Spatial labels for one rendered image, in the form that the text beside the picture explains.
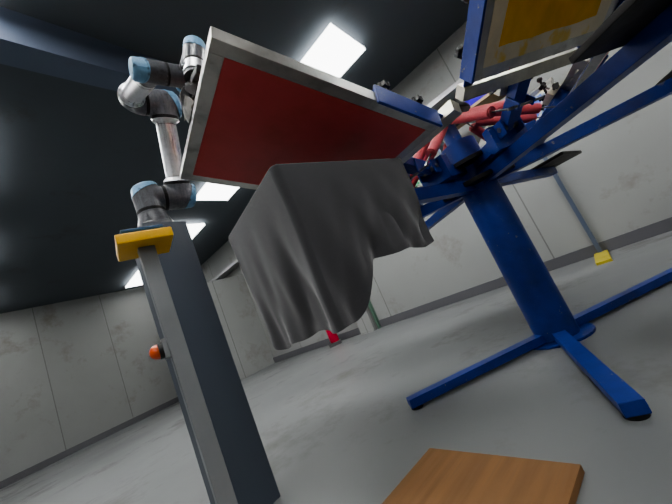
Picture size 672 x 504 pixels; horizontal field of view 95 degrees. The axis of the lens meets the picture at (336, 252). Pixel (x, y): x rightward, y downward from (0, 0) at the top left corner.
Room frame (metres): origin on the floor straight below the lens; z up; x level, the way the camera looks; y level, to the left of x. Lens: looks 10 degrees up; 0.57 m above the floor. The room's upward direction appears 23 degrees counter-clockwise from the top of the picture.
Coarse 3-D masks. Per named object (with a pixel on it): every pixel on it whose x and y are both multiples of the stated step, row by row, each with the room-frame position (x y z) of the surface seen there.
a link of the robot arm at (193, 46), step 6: (186, 36) 0.88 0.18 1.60; (192, 36) 0.88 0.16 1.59; (186, 42) 0.87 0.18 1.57; (192, 42) 0.87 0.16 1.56; (198, 42) 0.88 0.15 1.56; (186, 48) 0.87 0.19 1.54; (192, 48) 0.87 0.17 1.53; (198, 48) 0.88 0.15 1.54; (204, 48) 0.90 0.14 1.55; (186, 54) 0.86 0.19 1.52; (192, 54) 0.86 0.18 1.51; (198, 54) 0.87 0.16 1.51
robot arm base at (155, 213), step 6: (138, 210) 1.24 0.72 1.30; (144, 210) 1.24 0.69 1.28; (150, 210) 1.24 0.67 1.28; (156, 210) 1.25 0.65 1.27; (162, 210) 1.28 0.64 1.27; (138, 216) 1.25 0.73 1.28; (144, 216) 1.23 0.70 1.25; (150, 216) 1.23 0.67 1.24; (156, 216) 1.24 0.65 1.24; (162, 216) 1.26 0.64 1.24; (168, 216) 1.31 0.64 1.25; (138, 222) 1.24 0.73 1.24; (144, 222) 1.22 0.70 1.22; (150, 222) 1.22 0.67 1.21
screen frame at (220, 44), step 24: (216, 48) 0.62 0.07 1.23; (240, 48) 0.63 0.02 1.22; (264, 48) 0.67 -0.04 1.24; (216, 72) 0.68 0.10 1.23; (288, 72) 0.72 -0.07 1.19; (312, 72) 0.75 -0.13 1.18; (336, 96) 0.83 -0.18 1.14; (360, 96) 0.85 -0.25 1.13; (192, 120) 0.81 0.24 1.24; (408, 120) 1.00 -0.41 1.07; (192, 144) 0.90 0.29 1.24; (192, 168) 1.01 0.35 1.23
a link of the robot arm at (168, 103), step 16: (160, 96) 1.19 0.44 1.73; (176, 96) 1.23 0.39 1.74; (160, 112) 1.21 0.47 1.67; (176, 112) 1.26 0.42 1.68; (160, 128) 1.24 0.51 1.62; (176, 128) 1.29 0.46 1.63; (160, 144) 1.27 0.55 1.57; (176, 144) 1.29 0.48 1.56; (176, 160) 1.30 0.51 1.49; (176, 176) 1.32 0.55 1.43; (176, 192) 1.32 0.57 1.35; (192, 192) 1.37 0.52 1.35; (176, 208) 1.37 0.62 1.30
